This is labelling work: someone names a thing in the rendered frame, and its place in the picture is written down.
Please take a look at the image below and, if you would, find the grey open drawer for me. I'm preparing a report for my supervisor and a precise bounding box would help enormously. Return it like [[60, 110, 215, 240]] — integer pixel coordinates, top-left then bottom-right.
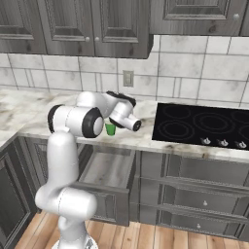
[[72, 148, 137, 228]]

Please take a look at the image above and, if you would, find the grey lower cupboard door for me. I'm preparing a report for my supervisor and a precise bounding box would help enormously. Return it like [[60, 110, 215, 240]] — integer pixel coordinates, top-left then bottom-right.
[[0, 141, 39, 249], [22, 136, 51, 196]]

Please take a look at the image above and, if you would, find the grey wall socket plate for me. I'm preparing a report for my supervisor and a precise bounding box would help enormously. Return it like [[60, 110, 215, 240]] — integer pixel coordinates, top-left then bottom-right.
[[123, 70, 135, 88]]

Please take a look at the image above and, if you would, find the grey panel under hob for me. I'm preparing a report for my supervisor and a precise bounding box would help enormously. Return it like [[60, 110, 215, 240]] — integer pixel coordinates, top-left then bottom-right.
[[139, 151, 249, 196]]

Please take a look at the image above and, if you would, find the black hob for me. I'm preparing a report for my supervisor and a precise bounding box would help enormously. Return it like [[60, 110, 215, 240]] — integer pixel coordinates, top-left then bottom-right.
[[151, 102, 249, 152]]

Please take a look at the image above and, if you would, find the green smoothie cup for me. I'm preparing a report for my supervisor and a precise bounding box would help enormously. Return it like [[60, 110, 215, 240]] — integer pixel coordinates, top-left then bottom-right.
[[105, 123, 118, 137]]

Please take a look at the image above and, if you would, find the grey drawer front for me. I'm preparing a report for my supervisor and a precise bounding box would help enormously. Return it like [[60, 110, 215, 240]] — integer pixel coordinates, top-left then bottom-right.
[[138, 203, 249, 240], [139, 177, 249, 223]]

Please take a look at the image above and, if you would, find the wide grey upper cupboard door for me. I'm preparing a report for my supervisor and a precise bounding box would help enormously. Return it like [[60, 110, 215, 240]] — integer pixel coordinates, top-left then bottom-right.
[[149, 0, 248, 37]]

